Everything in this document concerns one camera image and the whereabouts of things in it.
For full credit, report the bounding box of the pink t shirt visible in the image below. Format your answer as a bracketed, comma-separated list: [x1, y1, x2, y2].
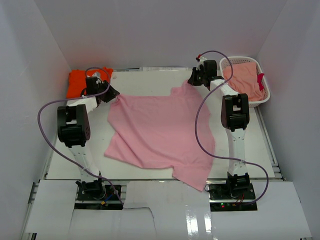
[104, 82, 216, 191]

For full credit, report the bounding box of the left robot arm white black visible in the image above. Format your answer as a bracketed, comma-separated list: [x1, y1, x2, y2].
[57, 75, 120, 200]

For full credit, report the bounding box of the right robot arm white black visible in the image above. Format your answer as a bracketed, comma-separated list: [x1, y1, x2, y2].
[187, 56, 250, 200]

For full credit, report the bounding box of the folded orange t shirt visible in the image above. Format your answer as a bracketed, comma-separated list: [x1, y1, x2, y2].
[66, 67, 114, 99]

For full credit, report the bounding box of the peach t shirt in basket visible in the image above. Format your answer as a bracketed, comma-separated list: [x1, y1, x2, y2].
[227, 62, 264, 102]

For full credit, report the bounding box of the magenta cloth in basket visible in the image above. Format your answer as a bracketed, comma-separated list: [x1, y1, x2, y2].
[257, 73, 265, 92]

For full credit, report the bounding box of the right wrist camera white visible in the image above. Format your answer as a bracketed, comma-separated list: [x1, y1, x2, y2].
[196, 54, 207, 71]

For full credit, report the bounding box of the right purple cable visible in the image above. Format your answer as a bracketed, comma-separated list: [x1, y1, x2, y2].
[194, 50, 270, 206]

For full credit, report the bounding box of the purple cable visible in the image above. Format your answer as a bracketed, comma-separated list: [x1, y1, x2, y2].
[194, 50, 270, 206]
[37, 66, 124, 205]

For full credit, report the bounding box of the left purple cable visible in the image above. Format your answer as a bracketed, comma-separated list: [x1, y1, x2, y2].
[37, 66, 124, 205]

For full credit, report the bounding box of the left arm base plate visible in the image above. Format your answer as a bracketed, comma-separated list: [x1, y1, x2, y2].
[74, 184, 125, 211]

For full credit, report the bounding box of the aluminium frame rail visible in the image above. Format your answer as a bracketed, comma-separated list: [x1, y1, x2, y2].
[20, 182, 39, 240]

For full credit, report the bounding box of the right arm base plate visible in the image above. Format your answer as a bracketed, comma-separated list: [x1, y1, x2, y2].
[204, 183, 258, 213]

